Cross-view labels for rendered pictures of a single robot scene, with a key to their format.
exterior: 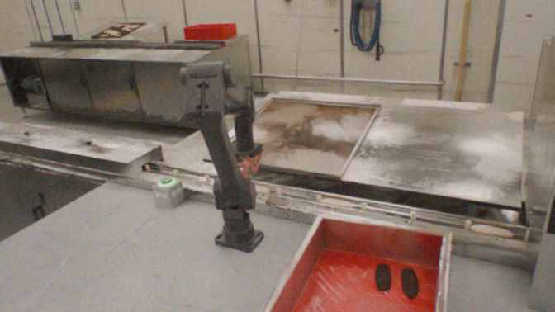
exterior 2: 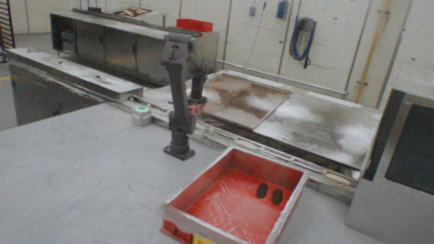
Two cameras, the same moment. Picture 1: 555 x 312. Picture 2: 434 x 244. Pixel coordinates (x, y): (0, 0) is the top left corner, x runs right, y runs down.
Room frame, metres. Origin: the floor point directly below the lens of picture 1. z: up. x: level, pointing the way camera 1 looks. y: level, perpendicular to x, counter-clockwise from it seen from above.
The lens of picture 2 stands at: (-0.17, -0.06, 1.49)
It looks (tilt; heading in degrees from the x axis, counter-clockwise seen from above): 23 degrees down; 1
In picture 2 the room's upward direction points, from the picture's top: 7 degrees clockwise
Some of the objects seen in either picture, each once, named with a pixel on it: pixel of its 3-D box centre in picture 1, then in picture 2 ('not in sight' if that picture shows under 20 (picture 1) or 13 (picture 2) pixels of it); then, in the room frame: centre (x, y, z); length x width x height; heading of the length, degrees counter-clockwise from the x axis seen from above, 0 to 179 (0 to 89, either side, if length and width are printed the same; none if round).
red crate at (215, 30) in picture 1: (211, 31); (194, 24); (5.03, 0.66, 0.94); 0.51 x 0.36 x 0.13; 65
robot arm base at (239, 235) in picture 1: (238, 228); (179, 144); (1.00, 0.13, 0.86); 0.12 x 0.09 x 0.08; 62
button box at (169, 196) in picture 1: (170, 196); (141, 119); (1.25, 0.37, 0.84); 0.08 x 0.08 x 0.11; 61
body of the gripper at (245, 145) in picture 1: (244, 142); (196, 93); (1.24, 0.10, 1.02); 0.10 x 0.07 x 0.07; 152
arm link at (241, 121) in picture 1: (243, 123); (197, 81); (1.24, 0.10, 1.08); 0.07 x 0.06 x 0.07; 174
